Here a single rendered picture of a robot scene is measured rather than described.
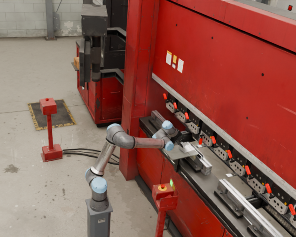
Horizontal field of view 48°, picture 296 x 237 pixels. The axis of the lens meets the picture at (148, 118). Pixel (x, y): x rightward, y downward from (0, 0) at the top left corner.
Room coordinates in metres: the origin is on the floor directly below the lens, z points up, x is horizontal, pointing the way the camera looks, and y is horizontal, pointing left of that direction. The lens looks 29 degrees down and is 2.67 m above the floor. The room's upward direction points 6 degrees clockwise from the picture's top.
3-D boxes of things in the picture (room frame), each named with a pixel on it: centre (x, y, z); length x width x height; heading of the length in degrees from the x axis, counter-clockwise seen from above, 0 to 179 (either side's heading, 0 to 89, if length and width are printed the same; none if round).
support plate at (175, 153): (2.44, -0.31, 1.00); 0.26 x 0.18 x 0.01; 119
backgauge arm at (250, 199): (2.17, -1.07, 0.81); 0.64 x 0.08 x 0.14; 119
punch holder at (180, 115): (2.71, -0.33, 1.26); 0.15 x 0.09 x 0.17; 29
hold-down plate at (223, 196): (1.96, -0.69, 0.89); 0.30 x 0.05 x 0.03; 29
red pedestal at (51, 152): (3.48, 1.21, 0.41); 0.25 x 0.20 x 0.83; 119
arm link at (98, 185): (1.92, 0.32, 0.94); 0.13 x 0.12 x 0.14; 29
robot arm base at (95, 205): (1.92, 0.31, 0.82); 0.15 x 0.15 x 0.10
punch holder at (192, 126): (2.54, -0.43, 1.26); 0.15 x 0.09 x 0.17; 29
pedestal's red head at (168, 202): (2.14, -0.21, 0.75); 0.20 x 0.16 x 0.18; 19
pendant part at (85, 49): (3.30, 0.71, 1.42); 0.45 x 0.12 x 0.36; 11
